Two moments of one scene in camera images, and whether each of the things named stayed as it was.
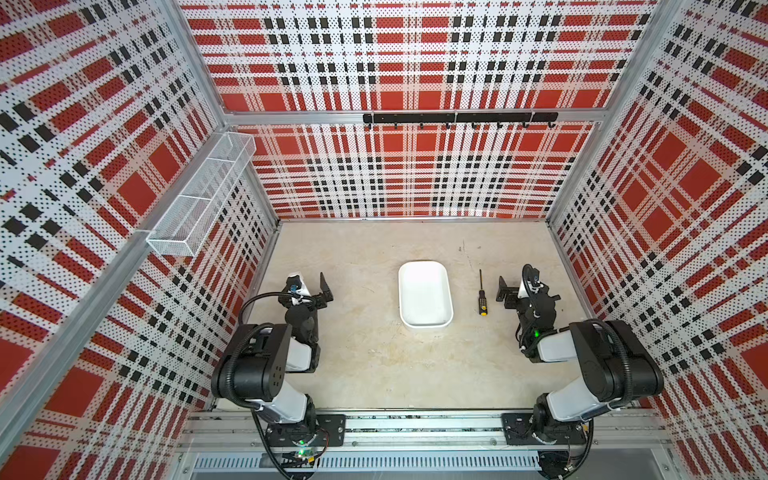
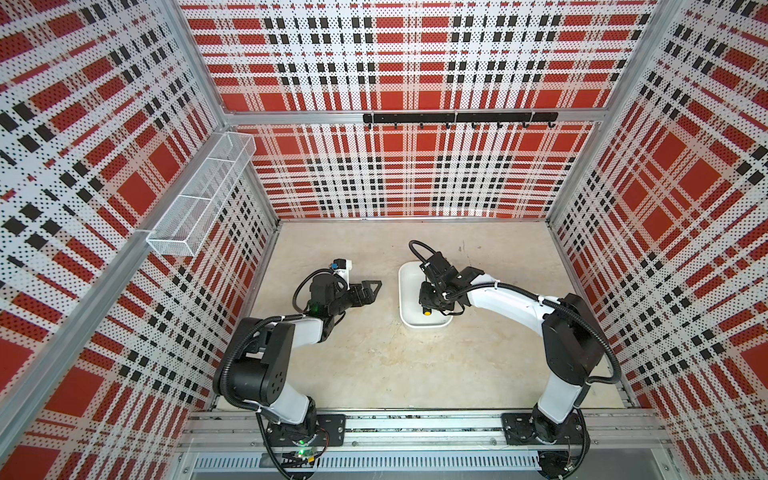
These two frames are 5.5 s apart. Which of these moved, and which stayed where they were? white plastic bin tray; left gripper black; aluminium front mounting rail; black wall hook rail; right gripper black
Moved: right gripper black; left gripper black
Stayed: white plastic bin tray; black wall hook rail; aluminium front mounting rail
